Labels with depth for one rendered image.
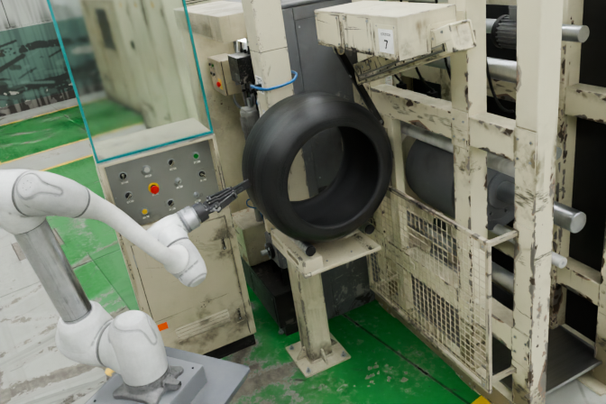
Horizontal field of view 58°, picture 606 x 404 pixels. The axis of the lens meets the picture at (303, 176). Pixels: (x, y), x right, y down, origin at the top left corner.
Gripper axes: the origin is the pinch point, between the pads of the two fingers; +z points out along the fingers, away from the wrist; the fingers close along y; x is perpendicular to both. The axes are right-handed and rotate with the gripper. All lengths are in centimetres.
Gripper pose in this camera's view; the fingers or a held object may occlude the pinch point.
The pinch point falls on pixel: (242, 187)
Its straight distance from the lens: 212.5
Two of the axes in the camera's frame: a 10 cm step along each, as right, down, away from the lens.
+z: 8.3, -5.1, 2.3
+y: -4.3, -3.0, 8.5
